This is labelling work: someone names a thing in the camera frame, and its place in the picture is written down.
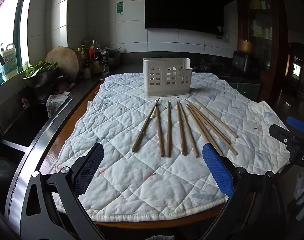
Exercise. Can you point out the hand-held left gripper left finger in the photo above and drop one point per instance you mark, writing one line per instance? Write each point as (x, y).
(90, 168)

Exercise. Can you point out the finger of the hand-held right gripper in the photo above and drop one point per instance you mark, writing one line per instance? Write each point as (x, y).
(296, 124)
(283, 135)

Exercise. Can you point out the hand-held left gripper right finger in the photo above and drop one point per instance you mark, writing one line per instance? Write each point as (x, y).
(217, 171)

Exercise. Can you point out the row of wooden chopsticks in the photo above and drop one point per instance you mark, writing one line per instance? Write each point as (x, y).
(183, 130)

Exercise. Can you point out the white plastic utensil holder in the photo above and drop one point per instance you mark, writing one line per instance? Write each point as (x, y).
(167, 90)

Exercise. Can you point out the white quilted mat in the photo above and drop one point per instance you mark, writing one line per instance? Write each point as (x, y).
(142, 182)

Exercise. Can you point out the green lower cabinet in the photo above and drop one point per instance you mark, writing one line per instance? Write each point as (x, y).
(244, 90)

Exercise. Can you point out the white dish rag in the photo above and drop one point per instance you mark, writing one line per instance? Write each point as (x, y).
(57, 101)

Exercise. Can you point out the steel kitchen sink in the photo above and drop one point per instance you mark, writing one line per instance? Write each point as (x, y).
(19, 130)

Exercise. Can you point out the black box appliance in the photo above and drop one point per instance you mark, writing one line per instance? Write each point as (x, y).
(244, 61)

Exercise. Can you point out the small white jar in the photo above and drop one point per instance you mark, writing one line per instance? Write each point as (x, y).
(86, 72)

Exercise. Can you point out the metal bowl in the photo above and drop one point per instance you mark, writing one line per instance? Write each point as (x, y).
(41, 85)

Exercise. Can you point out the black gas stove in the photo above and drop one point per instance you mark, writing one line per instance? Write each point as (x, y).
(209, 68)

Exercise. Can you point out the wooden glass-door cabinet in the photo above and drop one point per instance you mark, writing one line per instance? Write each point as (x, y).
(261, 30)

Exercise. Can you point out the round wooden cutting board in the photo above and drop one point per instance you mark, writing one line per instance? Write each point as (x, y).
(64, 62)

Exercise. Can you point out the bowl of green vegetables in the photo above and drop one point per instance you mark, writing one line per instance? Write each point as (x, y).
(41, 67)

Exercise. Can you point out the large dark sauce bottle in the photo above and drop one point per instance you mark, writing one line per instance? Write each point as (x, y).
(95, 55)

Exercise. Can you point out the white detergent jug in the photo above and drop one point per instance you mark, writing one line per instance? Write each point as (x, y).
(9, 62)

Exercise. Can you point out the black range hood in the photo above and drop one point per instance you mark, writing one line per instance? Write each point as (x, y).
(182, 5)

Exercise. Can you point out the green-framed window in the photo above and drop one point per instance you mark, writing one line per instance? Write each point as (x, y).
(7, 17)

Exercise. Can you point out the green wall hook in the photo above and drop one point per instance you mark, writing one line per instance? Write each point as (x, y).
(119, 7)

